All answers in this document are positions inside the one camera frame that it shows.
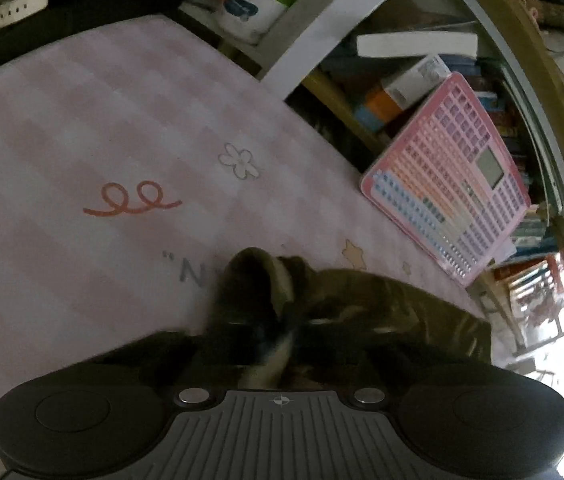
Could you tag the dark olive green garment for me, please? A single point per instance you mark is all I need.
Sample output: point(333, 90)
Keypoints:
point(286, 325)

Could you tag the pink keyboard learning toy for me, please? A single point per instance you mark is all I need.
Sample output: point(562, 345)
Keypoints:
point(449, 182)

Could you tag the white orange box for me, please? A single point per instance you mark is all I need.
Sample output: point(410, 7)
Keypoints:
point(393, 95)

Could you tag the pink cartoon desk mat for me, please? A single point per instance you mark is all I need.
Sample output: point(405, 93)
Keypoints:
point(135, 161)

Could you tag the white green pen cup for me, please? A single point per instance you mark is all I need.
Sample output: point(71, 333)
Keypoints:
point(250, 20)

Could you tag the white leaning book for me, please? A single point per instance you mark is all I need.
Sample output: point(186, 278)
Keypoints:
point(409, 44)

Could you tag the pink flower ornament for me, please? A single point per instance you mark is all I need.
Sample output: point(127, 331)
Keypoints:
point(542, 304)

